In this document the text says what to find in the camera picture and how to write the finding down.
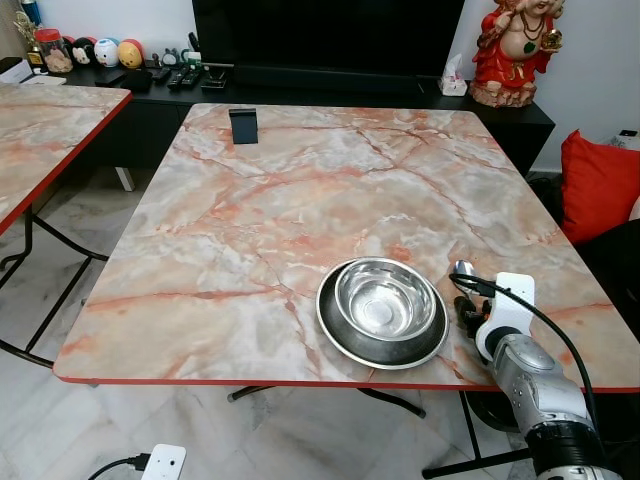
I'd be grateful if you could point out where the dark sofa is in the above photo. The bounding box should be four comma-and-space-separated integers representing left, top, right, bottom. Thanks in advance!
528, 174, 640, 346

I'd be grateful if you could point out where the black red round figurine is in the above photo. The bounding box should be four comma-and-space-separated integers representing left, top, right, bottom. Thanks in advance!
72, 38, 97, 68

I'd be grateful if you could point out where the small black phone stand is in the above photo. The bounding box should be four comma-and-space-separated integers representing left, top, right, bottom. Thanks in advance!
229, 108, 260, 146

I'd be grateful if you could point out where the white blue round figurine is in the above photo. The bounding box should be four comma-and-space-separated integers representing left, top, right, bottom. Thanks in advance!
94, 37, 121, 69

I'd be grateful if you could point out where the black television console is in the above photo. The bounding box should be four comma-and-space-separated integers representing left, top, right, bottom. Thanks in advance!
60, 64, 556, 179

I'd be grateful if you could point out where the white tissue box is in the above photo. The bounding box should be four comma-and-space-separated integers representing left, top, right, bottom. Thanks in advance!
440, 52, 470, 98

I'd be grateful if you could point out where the red lidded glass jar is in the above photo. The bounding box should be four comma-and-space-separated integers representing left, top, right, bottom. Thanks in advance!
35, 28, 75, 76

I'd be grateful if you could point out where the black television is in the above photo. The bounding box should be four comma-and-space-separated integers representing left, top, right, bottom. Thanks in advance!
192, 0, 467, 77

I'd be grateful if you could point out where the white power strip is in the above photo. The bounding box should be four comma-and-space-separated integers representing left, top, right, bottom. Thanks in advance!
140, 444, 188, 480

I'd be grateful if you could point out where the black power strip cable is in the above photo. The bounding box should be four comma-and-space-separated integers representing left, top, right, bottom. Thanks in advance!
87, 454, 152, 480

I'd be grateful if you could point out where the marble pattern side table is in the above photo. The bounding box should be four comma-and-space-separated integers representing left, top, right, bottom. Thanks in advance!
0, 83, 133, 367

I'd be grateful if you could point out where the yellow pink round figurine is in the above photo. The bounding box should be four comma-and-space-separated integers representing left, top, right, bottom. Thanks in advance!
118, 38, 146, 70

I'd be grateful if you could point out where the red laughing Buddha statue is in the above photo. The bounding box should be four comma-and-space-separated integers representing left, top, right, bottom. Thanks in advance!
469, 0, 565, 109

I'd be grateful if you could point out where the golden ornament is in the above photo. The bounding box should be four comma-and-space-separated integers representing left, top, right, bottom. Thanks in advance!
12, 9, 43, 73

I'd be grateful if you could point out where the stainless steel spoon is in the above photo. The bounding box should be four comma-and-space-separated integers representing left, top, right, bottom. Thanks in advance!
452, 259, 479, 303

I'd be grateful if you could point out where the marble pattern folding table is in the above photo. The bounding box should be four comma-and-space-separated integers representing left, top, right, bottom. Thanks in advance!
52, 102, 640, 479

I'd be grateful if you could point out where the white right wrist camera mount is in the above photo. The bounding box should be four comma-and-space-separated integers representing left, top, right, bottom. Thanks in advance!
477, 272, 536, 362

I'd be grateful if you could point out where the stainless steel bowl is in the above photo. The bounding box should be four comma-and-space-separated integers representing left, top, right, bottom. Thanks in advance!
333, 260, 439, 337

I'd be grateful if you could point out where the red cushion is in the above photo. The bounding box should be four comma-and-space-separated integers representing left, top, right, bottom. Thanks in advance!
559, 130, 640, 247

